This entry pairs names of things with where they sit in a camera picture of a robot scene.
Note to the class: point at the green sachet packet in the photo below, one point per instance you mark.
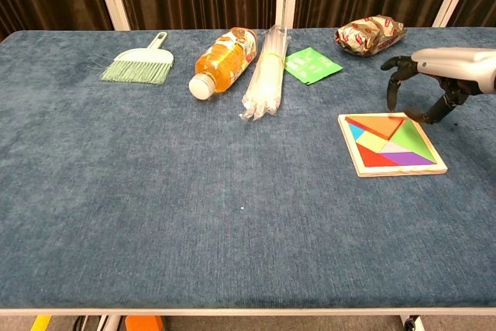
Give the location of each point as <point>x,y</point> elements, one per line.
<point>312,65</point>

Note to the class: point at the orange triangle tangram piece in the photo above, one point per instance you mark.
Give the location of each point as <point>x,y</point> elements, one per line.
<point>381,125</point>

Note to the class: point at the foil snack bag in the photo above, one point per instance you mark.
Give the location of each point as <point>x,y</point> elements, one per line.
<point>368,36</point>

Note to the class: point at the green hand brush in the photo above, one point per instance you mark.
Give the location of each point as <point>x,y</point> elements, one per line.
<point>135,69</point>

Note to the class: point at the orange drink bottle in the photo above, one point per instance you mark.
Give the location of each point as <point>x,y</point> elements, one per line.
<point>224,61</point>

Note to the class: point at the bundle of clear straws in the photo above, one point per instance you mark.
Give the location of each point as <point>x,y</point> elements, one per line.
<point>267,75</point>

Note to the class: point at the orange object under table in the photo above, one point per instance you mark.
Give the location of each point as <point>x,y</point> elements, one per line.
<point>143,324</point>

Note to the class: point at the blue table cloth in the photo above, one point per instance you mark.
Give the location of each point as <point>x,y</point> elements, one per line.
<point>193,191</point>

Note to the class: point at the wooden tangram tray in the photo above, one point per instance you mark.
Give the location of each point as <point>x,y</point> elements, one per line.
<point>403,171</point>

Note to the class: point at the blue triangle tangram piece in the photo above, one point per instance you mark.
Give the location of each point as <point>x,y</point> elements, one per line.
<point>353,131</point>

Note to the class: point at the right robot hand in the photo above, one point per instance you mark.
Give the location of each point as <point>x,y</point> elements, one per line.
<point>453,63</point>

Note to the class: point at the yellow square tangram piece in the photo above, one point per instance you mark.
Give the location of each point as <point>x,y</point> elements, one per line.
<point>372,142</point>

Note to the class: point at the black table caster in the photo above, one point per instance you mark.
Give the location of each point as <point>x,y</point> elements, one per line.
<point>410,324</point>

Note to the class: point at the purple parallelogram tangram piece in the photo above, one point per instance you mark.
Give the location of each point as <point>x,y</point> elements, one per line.
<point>407,158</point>

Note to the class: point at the green triangle tangram piece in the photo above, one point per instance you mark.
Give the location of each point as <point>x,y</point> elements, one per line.
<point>414,139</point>

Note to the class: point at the red triangle tangram piece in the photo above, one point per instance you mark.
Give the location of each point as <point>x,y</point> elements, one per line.
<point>372,158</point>

